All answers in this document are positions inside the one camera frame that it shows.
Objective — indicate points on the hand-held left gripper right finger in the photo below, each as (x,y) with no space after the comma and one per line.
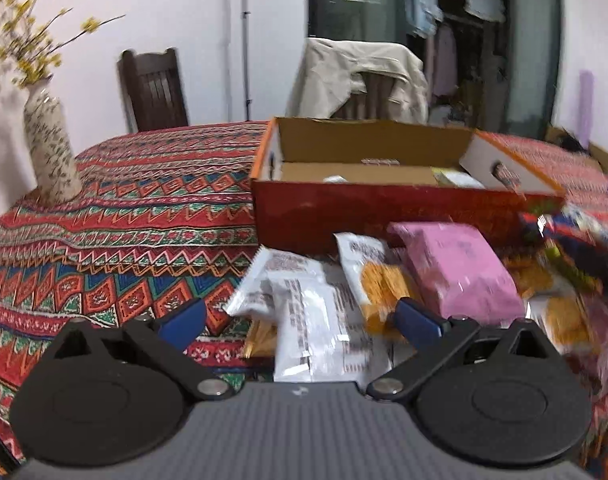
(417,322)

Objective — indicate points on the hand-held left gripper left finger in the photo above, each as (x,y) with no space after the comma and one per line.
(184,321)

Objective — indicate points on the white packet with orange crackers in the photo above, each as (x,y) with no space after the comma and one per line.
(373,280)

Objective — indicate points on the puffy pink snack packet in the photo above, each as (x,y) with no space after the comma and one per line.
(458,270)

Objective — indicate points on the white snack packet black print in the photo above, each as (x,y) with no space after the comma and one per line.
(309,330)

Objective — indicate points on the red and orange cardboard box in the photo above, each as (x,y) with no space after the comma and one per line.
(334,210)

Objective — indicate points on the small orange snack packet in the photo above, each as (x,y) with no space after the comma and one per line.
(261,340)

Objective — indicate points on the pale yellow snack packet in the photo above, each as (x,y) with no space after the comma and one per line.
(456,177)

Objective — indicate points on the flat pink snack packet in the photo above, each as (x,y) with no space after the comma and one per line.
(603,340)

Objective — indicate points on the floral ceramic vase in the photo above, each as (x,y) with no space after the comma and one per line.
(49,150)

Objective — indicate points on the dark wooden chair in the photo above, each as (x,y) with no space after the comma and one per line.
(154,95)

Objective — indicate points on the brown slatted wooden chair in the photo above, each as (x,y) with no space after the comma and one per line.
(373,97)

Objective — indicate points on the open brown cardboard box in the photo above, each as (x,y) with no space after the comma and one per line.
(601,157)

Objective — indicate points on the beige jacket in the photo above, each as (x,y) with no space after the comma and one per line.
(334,75)

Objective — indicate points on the mauve hanging garment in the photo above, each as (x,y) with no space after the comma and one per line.
(444,60)

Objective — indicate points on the purple rolled yoga mat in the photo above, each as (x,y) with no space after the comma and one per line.
(586,105)

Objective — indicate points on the yellow flower branches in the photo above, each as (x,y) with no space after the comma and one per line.
(29,55)

